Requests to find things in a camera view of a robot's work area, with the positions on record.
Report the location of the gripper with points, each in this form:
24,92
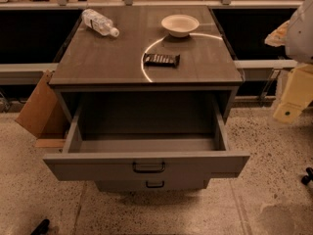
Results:
300,38

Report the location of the grey top drawer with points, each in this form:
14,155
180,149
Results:
111,131

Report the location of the grey drawer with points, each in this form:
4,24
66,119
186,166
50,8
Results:
111,131
139,185

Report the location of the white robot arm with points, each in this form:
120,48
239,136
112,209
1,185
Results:
296,34

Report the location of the yellow robot base part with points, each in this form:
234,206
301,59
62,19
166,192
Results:
297,95

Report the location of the grey drawer cabinet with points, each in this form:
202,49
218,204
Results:
93,64

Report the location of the grey lower drawer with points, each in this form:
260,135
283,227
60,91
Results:
139,185

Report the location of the white bowl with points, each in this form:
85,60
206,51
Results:
180,25

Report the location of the dark snack bar wrapper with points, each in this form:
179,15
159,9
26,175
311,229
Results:
161,60

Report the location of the black chair caster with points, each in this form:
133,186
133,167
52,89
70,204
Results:
308,177

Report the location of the clear plastic water bottle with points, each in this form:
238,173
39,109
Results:
99,23

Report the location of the brown cardboard box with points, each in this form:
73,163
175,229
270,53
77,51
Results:
43,116

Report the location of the black object on floor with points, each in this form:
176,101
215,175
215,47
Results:
42,228

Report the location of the black top drawer handle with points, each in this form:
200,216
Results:
148,168

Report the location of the black drawer handle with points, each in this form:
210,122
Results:
154,185
148,168

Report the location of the black lower drawer handle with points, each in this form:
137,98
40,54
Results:
154,185

